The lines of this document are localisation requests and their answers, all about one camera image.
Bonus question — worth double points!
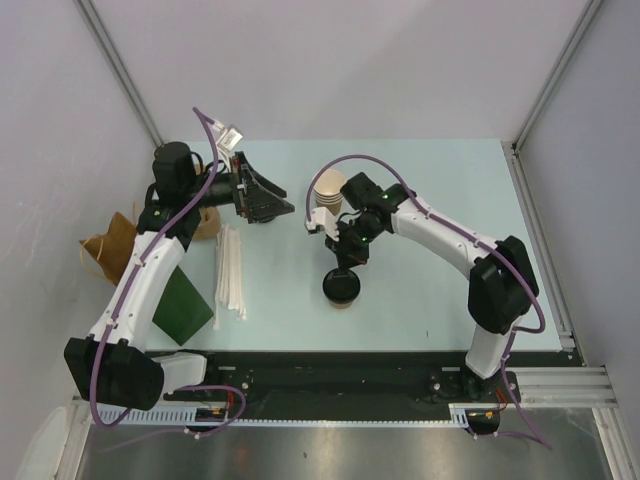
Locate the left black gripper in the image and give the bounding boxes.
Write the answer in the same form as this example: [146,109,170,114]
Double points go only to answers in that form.
[184,152,293,223]

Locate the brown pulp cup carriers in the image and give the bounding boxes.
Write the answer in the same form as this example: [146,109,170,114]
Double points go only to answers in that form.
[193,207,221,242]

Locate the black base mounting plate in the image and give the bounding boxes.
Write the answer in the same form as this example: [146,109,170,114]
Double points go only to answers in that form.
[144,350,521,421]

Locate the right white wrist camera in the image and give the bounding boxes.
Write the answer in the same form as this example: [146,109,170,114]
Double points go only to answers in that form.
[305,207,339,241]

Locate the black cup lid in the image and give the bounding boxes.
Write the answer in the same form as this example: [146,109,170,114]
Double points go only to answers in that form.
[322,268,361,302]

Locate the stack of brown paper cups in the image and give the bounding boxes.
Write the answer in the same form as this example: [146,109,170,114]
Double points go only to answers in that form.
[312,169,347,216]

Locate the purple cable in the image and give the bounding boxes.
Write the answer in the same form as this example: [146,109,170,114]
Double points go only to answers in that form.
[89,106,247,446]
[303,153,554,450]

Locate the green paper bag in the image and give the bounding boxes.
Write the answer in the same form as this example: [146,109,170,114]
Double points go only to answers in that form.
[153,267,214,346]

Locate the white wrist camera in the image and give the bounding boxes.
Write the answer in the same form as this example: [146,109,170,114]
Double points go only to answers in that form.
[305,207,339,241]
[212,120,243,170]

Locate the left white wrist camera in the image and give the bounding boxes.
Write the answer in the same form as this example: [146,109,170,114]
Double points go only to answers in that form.
[212,120,243,170]

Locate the aluminium frame rail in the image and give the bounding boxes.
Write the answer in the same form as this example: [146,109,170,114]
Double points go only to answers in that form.
[78,139,639,479]

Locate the brown paper bag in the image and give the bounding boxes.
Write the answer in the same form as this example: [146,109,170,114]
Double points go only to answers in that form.
[79,202,137,286]

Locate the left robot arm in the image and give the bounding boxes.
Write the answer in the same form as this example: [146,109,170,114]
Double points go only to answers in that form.
[64,142,295,411]

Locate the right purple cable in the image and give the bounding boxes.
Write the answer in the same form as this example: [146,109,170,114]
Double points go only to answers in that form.
[303,153,554,450]

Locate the brown paper cup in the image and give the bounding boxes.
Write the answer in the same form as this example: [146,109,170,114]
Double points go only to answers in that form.
[329,300,354,310]

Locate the white wrapped straws bundle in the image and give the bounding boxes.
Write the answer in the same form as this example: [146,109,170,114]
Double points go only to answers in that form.
[213,224,247,330]

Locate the white slotted cable duct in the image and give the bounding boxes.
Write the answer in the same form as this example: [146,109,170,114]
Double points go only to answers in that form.
[120,406,468,428]

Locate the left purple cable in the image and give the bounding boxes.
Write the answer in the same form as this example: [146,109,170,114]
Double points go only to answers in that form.
[89,106,247,446]

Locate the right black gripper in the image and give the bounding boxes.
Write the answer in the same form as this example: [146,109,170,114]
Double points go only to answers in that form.
[326,215,384,271]

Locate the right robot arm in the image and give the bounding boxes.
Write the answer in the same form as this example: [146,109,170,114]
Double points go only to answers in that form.
[306,173,539,401]

